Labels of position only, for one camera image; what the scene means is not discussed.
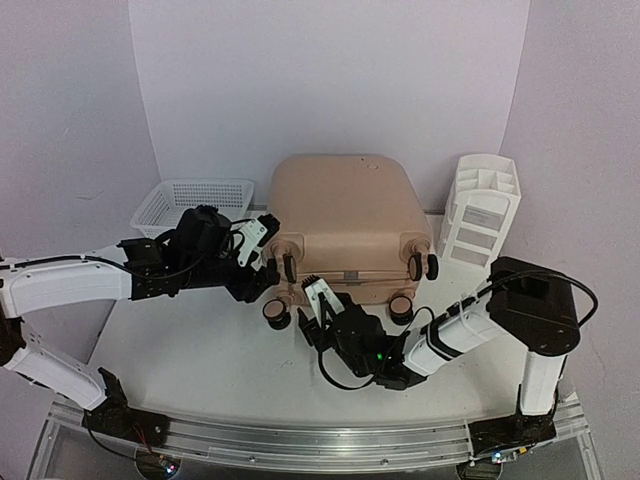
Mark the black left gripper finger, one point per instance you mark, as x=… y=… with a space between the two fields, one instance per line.
x=269 y=226
x=265 y=277

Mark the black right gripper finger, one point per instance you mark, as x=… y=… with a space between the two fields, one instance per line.
x=311 y=330
x=333 y=300

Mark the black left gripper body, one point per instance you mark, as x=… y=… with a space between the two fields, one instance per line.
x=205 y=273

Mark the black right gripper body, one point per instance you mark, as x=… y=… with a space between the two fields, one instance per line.
x=320 y=329

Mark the pink hard-shell suitcase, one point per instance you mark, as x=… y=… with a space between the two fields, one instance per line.
x=354 y=221

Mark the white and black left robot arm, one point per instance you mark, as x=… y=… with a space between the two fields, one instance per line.
x=130 y=270

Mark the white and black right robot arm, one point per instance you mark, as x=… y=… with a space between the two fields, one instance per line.
x=529 y=303

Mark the white perforated plastic basket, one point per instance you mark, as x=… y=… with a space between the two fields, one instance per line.
x=163 y=207

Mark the white desktop drawer organizer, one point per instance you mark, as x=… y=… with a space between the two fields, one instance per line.
x=480 y=209

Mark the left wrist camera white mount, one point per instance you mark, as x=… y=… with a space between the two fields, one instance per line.
x=251 y=234

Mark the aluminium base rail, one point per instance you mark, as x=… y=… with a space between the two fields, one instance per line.
x=333 y=450

